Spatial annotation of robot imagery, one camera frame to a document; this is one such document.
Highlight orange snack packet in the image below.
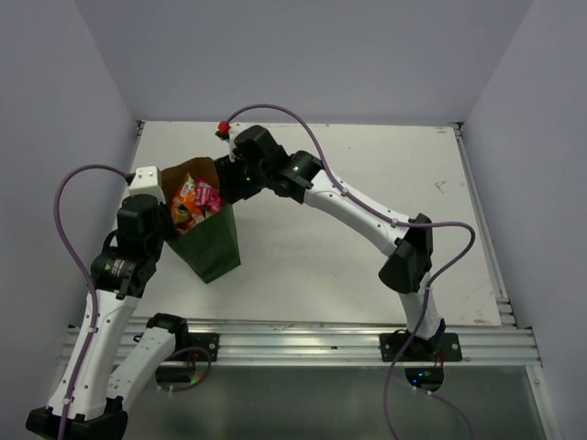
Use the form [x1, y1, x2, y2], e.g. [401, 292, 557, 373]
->
[171, 173, 205, 225]

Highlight pink candy packet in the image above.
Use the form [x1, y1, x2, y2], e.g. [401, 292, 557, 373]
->
[194, 179, 225, 215]

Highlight green paper bag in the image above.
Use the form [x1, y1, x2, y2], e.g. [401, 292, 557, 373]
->
[161, 158, 240, 283]

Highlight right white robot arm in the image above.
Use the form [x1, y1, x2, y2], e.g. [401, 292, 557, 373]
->
[215, 122, 445, 360]

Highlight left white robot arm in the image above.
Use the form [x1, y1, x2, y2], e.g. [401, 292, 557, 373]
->
[26, 194, 191, 439]

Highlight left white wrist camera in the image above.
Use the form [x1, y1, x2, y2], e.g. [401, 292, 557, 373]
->
[128, 166, 166, 204]

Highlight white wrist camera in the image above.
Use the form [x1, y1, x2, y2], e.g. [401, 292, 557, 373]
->
[216, 120, 243, 162]
[128, 166, 166, 204]

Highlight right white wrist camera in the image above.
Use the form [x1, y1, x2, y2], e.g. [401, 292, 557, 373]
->
[216, 120, 243, 162]

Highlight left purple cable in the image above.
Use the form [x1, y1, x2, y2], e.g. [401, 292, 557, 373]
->
[50, 163, 213, 440]

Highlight purple cable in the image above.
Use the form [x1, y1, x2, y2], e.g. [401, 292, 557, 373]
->
[227, 104, 478, 440]
[50, 163, 213, 440]

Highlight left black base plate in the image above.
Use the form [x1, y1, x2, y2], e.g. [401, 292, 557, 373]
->
[165, 332, 220, 362]

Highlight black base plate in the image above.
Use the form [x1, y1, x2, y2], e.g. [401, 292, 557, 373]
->
[379, 330, 463, 363]
[165, 332, 220, 362]

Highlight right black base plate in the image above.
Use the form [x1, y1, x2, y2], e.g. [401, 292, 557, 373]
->
[379, 330, 463, 363]

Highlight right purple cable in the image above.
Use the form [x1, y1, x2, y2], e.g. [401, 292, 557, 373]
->
[227, 104, 478, 440]

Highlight aluminium front rail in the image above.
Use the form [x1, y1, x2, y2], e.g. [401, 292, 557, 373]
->
[63, 315, 542, 368]

